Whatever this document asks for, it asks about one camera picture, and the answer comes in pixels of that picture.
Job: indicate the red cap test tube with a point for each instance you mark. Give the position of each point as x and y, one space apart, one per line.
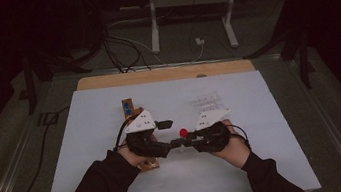
183 132

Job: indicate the wooden test tube rack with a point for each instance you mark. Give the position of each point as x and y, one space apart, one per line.
129 100

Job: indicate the blue cap test tube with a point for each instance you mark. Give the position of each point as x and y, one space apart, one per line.
129 112
126 105

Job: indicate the white plug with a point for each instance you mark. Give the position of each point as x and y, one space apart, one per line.
199 41

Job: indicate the black stand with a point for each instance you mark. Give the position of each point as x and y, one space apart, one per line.
304 63
30 92

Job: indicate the dark tower with red light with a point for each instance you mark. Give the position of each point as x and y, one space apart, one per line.
89 13

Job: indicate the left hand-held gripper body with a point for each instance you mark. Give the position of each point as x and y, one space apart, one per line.
142 123

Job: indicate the white table mat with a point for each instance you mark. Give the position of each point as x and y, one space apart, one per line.
184 181

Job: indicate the clear plastic tube rack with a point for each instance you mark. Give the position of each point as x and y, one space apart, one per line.
208 102

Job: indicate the white metal stand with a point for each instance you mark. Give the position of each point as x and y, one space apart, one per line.
154 27

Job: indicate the person's right hand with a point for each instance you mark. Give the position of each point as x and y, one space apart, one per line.
234 156

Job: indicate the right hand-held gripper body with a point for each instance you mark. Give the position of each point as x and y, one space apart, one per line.
210 119

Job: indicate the black floor bracket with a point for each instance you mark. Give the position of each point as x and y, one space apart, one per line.
47 118

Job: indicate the person's left hand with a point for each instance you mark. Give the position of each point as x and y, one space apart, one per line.
133 160

